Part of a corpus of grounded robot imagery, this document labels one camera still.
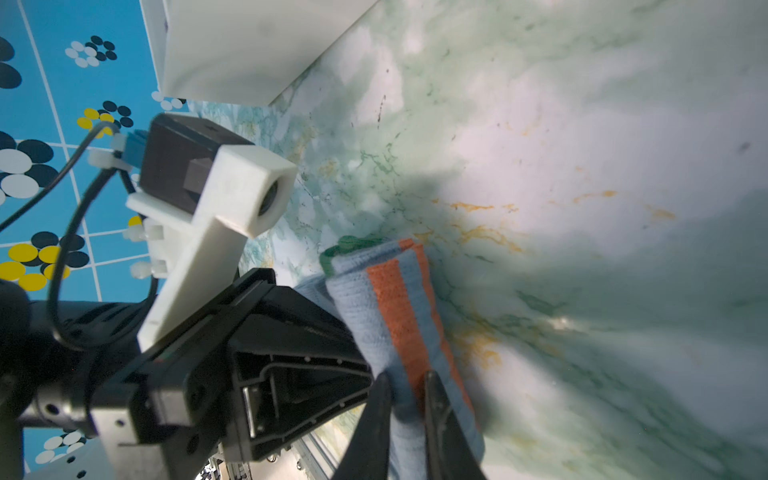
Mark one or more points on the aluminium front rail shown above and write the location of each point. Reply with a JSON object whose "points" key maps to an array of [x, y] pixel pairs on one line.
{"points": [[307, 458]]}

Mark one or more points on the white divided storage box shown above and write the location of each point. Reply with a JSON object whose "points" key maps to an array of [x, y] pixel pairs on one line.
{"points": [[241, 52]]}

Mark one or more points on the grey blue striped sock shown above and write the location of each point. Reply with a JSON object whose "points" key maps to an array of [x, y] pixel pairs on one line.
{"points": [[382, 291]]}

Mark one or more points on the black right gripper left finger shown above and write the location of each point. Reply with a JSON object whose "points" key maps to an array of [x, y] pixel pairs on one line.
{"points": [[367, 454]]}

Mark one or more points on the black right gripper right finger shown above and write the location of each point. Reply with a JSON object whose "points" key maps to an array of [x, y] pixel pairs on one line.
{"points": [[448, 453]]}

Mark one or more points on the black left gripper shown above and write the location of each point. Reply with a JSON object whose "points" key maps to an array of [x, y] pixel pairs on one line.
{"points": [[253, 370]]}

